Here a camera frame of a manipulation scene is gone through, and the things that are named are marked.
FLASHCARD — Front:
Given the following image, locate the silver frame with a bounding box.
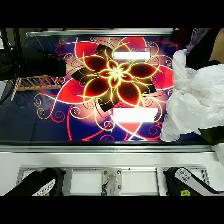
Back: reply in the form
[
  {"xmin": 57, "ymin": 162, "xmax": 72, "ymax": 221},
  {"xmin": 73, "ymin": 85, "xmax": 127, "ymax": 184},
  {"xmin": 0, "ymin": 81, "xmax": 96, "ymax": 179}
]
[{"xmin": 0, "ymin": 29, "xmax": 224, "ymax": 197}]

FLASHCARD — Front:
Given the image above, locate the white shirt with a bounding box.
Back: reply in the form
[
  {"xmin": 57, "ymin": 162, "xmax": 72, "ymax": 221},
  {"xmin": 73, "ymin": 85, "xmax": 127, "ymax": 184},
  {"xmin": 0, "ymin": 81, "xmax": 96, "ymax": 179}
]
[{"xmin": 159, "ymin": 49, "xmax": 224, "ymax": 168}]

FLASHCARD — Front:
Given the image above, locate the yellow wooden rack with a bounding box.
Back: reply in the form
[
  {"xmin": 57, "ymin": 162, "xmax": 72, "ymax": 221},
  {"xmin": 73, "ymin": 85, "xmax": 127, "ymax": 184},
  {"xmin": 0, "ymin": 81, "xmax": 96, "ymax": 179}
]
[{"xmin": 14, "ymin": 74, "xmax": 63, "ymax": 92}]

